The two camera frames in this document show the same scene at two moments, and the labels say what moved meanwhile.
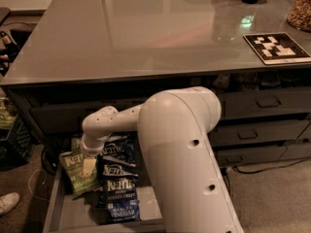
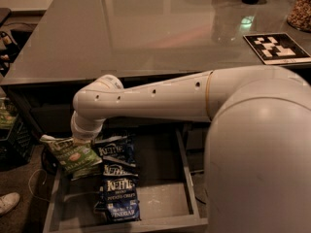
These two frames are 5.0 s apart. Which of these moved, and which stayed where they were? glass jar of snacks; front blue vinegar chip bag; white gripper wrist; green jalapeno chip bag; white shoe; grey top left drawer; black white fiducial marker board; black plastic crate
Moved: green jalapeno chip bag; white gripper wrist
Stayed: white shoe; glass jar of snacks; front blue vinegar chip bag; black white fiducial marker board; black plastic crate; grey top left drawer
